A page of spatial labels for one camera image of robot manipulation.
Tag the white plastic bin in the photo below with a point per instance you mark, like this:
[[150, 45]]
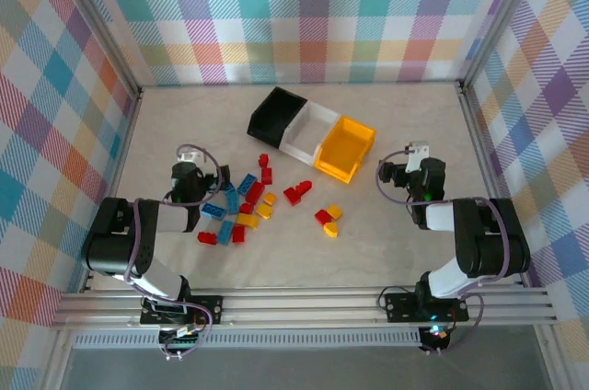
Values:
[[308, 128]]

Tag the black plastic bin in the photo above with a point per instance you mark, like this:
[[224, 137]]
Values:
[[276, 109]]

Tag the aluminium side rail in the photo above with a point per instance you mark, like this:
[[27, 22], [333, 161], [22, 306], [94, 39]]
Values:
[[483, 155], [131, 118]]

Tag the aluminium frame leg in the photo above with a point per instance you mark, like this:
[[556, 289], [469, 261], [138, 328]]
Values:
[[57, 362], [552, 362]]

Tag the aluminium frame post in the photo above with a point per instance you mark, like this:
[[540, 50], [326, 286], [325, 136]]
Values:
[[501, 22], [92, 17]]

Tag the red sloped lego brick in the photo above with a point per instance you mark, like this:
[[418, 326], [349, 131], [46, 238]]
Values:
[[303, 186]]

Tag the yellow plastic bin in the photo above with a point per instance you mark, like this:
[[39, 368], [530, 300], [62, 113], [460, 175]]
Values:
[[343, 146]]

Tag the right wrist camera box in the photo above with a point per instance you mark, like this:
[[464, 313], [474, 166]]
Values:
[[416, 155]]

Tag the aluminium mounting rail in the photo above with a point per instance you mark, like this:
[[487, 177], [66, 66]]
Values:
[[299, 309]]

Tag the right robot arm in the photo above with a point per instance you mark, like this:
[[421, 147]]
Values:
[[492, 243]]

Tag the blue lego brick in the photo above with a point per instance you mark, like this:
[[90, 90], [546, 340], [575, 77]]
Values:
[[214, 210], [225, 232], [247, 183], [232, 201]]

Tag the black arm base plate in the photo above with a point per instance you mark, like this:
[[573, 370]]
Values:
[[400, 307], [209, 305]]

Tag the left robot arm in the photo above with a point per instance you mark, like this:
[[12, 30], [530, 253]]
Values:
[[115, 243]]

